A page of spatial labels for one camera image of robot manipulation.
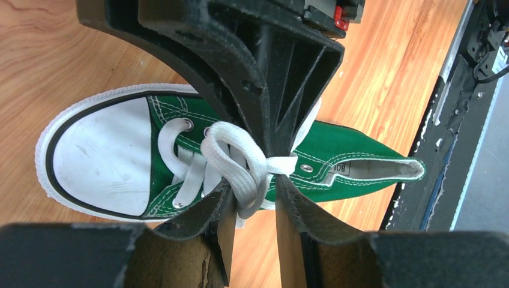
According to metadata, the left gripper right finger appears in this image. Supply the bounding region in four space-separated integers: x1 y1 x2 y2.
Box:
276 175 508 287

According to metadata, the white shoelace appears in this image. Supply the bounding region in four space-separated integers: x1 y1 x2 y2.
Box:
157 118 298 227

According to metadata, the green canvas sneaker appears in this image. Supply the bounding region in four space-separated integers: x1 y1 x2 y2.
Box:
34 83 426 222

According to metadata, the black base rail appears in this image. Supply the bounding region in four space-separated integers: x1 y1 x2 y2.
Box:
381 1 508 231

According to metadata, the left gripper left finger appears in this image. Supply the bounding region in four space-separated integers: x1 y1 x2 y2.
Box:
1 181 235 287

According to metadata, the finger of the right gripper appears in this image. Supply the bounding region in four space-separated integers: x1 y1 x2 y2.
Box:
76 1 273 155

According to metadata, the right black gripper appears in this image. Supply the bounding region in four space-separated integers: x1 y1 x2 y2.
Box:
208 0 366 156

